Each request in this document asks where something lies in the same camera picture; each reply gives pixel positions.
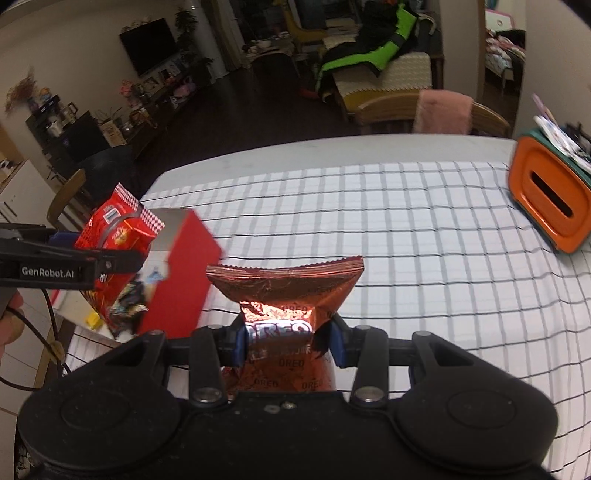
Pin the black green jacket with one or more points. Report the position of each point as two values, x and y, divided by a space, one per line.
369 60

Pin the dried flower bouquet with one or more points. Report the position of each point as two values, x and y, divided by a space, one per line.
23 90

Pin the white tube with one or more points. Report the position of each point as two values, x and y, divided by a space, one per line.
554 131

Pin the person's left hand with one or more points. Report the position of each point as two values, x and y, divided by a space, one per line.
9 323

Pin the green houseplant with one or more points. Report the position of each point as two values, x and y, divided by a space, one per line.
189 27

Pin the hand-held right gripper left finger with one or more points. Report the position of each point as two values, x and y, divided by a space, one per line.
238 344

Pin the dark television stand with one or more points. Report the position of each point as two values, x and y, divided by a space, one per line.
157 106

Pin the red white cardboard box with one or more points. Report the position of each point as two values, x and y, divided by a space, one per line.
184 277

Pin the cream yellow sofa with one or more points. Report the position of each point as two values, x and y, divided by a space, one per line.
406 69

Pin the pink towel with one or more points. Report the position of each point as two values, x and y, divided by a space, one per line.
443 110

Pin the copper foil snack packet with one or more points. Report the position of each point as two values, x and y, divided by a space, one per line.
286 286

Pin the wooden chair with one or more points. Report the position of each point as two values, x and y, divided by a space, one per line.
388 108
69 189

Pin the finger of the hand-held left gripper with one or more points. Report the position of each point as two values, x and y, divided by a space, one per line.
122 261
62 240

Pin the yellow giraffe toy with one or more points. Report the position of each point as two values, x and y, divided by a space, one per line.
300 27

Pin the white cabinet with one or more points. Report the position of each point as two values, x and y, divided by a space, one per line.
23 194

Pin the red snack packet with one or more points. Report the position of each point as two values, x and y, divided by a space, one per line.
124 226

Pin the bed with pink bedding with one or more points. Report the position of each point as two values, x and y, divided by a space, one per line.
503 46

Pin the dark brown snack packet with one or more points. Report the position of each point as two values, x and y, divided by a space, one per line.
131 297

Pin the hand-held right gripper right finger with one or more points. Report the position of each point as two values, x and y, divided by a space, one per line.
339 344

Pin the orange green tissue box organizer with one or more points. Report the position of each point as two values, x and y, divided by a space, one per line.
545 203

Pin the small yellow snack packet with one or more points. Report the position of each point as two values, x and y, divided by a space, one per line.
93 321

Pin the white checkered tablecloth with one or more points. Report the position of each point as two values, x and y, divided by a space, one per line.
369 221

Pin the black television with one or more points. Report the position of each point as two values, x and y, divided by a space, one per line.
147 46

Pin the dark blue bin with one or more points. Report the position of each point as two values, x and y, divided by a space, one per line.
106 166

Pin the black cabinet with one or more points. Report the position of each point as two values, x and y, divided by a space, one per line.
87 134

